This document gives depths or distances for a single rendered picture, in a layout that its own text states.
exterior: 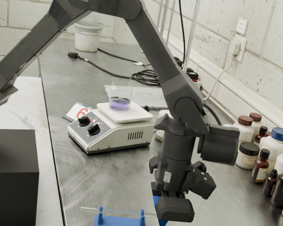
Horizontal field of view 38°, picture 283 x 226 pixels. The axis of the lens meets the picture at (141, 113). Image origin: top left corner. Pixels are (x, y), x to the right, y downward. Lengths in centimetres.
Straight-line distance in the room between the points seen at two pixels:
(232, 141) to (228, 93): 80
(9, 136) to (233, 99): 84
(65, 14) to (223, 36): 106
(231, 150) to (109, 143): 43
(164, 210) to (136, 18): 32
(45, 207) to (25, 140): 14
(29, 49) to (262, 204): 62
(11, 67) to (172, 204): 36
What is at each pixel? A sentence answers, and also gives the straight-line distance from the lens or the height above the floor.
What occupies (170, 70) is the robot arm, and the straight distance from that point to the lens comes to 69.
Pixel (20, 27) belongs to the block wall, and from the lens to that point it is 344.
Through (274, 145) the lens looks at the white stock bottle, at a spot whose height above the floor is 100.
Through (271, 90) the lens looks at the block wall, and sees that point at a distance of 137.
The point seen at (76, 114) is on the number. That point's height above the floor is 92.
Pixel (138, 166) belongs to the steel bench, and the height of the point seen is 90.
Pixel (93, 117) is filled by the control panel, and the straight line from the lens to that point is 112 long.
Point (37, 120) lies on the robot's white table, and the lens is 123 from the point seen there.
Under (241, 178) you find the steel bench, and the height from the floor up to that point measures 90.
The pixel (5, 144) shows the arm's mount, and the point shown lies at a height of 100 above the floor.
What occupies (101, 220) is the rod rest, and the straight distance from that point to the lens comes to 80.
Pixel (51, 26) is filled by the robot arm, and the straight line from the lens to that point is 72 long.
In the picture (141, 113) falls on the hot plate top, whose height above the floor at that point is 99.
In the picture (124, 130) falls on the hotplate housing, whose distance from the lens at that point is 107.
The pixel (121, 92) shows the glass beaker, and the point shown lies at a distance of 109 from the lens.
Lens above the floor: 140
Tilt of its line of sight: 21 degrees down
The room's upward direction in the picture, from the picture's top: 10 degrees clockwise
